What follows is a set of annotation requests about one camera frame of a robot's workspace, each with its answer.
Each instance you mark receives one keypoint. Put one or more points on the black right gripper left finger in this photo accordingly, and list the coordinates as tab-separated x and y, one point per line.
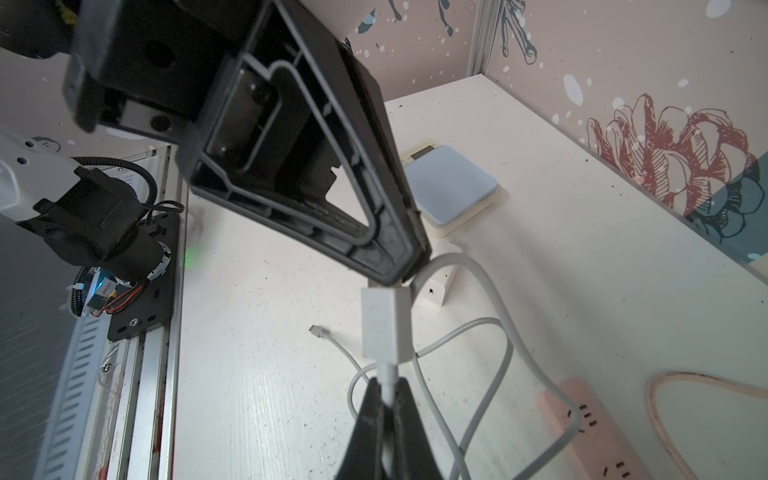
362	459

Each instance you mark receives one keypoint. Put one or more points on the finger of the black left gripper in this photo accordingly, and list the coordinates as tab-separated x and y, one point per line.
294	135

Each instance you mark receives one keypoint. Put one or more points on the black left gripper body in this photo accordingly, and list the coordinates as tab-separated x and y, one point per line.
160	68

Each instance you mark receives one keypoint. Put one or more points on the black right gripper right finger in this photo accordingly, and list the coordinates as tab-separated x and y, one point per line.
413	457

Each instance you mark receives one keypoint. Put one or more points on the blue white electronic scale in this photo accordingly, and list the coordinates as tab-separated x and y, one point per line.
448	188

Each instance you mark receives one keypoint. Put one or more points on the white USB charger block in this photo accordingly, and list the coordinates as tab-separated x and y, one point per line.
436	288

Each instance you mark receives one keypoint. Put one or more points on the pink power strip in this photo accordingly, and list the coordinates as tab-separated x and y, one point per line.
600	450

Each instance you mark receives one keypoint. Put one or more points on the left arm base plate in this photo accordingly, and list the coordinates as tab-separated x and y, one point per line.
153	306

